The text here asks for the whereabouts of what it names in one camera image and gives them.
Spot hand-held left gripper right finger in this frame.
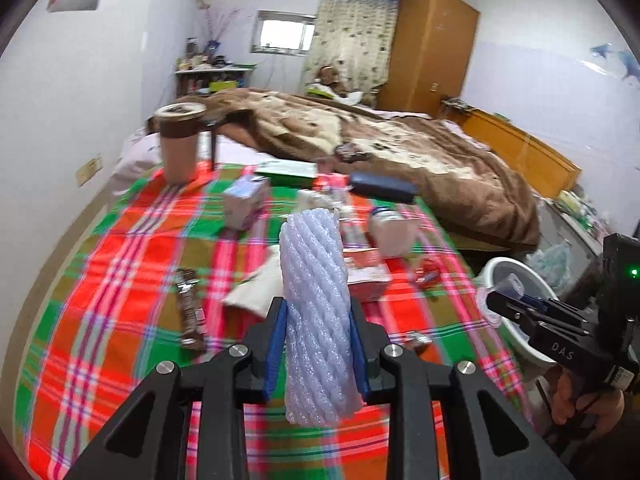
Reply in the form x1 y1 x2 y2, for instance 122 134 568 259
348 296 576 480

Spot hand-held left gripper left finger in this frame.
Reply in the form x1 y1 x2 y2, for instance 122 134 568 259
65 296 289 480

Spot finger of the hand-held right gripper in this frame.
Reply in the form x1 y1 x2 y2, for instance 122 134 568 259
497 274 591 317
484 290 551 333

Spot white round trash bin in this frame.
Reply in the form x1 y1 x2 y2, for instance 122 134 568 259
477 257 566 377

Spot white foam net sleeve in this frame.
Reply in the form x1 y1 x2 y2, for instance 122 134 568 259
278 208 363 428

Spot beige napkin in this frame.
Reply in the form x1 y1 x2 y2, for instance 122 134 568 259
221 245 289 319

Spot red white cardboard box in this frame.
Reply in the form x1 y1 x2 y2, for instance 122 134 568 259
345 250 394 303

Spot small white milk carton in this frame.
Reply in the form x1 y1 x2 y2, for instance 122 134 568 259
223 176 271 231

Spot person's right hand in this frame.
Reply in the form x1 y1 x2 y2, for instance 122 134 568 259
552 367 626 427

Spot crumpled printed plastic bag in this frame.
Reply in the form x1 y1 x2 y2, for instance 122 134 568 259
525 242 574 294

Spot small silver candy wrapper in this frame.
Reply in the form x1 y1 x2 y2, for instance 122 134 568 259
402 331 434 351

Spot brown snack wrapper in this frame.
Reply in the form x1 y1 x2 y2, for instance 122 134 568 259
175 268 209 351

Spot small red wrapper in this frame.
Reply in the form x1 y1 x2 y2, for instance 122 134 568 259
410 257 441 289

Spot cluttered nightstand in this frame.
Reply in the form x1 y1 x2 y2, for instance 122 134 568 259
537 190 617 261

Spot white plastic cup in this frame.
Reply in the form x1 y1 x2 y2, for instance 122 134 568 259
368 216 419 260

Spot white jar with blue lid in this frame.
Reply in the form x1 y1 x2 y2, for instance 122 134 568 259
372 206 407 226

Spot clear crumpled plastic wrapper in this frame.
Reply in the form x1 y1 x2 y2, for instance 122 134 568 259
297 189 341 221

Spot wooden bed headboard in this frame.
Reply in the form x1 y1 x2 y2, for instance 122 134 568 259
442 105 584 201

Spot brown patterned blanket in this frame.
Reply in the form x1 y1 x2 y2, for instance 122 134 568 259
175 87 542 252

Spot dark blue glasses case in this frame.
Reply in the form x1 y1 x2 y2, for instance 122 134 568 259
348 171 419 205

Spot red green plaid cloth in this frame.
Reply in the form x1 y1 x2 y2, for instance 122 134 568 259
15 160 532 480

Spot red white packet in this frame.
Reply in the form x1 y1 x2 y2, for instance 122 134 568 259
316 172 350 194

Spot green flat box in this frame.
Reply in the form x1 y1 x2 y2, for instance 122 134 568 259
254 160 319 185

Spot small dark patterned object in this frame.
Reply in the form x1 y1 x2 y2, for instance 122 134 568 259
335 142 369 164

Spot beige tumbler with brown lid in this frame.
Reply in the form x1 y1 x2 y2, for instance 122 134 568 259
153 102 209 184

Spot brown teddy bear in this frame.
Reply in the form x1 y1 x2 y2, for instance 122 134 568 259
315 65 347 97

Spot cluttered white shelf desk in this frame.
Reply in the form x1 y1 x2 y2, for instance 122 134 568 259
175 62 257 99

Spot wooden wardrobe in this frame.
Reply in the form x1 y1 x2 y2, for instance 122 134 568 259
375 0 481 117

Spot window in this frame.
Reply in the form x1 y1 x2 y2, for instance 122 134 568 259
250 10 317 56

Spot vase of dried branches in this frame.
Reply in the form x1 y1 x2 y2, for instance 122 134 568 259
200 2 242 67

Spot patterned window curtain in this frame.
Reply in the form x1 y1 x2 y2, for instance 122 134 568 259
302 0 401 97

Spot blue dolphin wall sticker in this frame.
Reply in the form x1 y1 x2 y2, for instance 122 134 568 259
580 42 640 82

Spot wall socket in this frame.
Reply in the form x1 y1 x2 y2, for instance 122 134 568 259
75 157 105 189

